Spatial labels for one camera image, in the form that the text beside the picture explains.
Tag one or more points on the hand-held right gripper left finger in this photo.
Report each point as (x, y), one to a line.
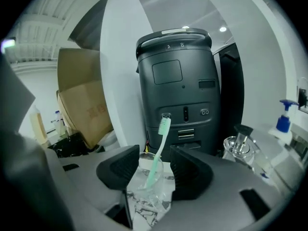
(120, 167)

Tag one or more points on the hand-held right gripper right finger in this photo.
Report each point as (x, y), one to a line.
(190, 174)

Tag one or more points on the clear glass cup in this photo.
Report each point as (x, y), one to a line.
(154, 189)

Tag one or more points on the light green toothbrush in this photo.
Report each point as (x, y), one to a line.
(162, 141)

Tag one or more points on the marble vanity cabinet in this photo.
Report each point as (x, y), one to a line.
(144, 214)

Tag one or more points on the black marble counter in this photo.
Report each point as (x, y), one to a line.
(69, 145)

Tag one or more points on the brown cardboard box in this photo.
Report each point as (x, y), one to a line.
(81, 97)

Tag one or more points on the black service machine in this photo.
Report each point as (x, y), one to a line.
(178, 93)

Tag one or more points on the blue pump bottle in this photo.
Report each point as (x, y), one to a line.
(284, 124)

